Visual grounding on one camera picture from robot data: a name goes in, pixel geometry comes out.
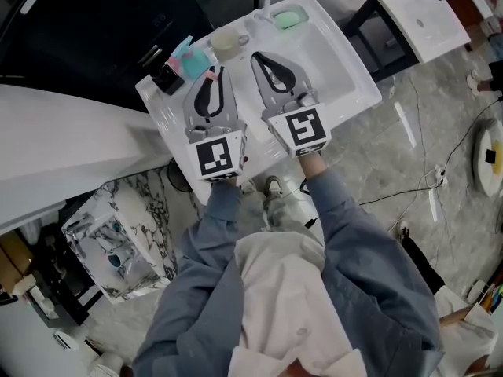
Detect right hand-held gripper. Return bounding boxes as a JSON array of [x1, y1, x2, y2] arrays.
[[250, 51, 331, 159]]

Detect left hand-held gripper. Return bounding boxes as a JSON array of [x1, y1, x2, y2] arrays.
[[182, 65, 249, 182]]

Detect beige cup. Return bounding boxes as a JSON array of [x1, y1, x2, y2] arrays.
[[209, 25, 251, 60]]

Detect person's left forearm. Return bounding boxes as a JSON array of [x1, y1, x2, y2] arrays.
[[184, 178, 245, 259]]

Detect person's right forearm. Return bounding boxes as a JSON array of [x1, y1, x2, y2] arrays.
[[297, 151, 379, 251]]

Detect grey cup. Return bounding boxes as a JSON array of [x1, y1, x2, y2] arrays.
[[105, 249, 127, 269]]

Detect teal spray bottle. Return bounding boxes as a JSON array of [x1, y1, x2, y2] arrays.
[[168, 35, 210, 80]]

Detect small black box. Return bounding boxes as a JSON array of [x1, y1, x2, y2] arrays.
[[150, 62, 186, 96]]

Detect green soap bar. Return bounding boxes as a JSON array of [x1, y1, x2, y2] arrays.
[[273, 10, 300, 31]]

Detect green soap on dish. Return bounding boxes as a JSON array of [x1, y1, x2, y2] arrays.
[[270, 3, 310, 32]]

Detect black mesh trash bin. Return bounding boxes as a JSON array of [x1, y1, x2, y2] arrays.
[[167, 158, 193, 192]]

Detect person's right shoe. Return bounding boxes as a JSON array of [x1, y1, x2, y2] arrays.
[[263, 175, 284, 200]]

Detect person's legs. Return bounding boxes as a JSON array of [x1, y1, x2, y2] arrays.
[[237, 192, 320, 240]]

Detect marble sink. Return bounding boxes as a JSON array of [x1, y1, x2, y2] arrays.
[[60, 168, 178, 306]]

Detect black cabinet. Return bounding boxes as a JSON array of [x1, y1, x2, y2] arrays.
[[0, 0, 215, 114]]

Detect small white sink basin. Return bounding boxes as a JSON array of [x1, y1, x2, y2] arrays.
[[373, 0, 472, 64]]

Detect chrome faucet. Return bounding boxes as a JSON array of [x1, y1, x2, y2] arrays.
[[64, 211, 96, 240]]

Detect white power strip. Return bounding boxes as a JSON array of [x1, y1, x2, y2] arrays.
[[425, 164, 450, 190]]

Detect red cabinet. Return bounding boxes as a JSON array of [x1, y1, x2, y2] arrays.
[[445, 0, 497, 51]]

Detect person's torso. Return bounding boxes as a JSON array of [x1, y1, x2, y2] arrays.
[[131, 210, 446, 377]]

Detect black side table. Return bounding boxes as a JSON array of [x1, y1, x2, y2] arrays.
[[23, 225, 105, 328]]

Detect cardboard box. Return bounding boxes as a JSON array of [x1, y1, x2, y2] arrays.
[[0, 229, 35, 295]]

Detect white round appliance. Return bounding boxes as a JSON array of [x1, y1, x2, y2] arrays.
[[52, 325, 90, 352]]

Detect black sink frame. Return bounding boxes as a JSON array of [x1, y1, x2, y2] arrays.
[[341, 0, 420, 84]]

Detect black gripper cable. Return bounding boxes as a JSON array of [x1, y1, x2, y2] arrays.
[[299, 176, 321, 228]]

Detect black floor cable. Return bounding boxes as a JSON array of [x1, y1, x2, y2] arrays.
[[358, 186, 431, 208]]

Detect long black cable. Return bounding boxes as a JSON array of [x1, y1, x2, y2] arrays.
[[441, 93, 503, 173]]

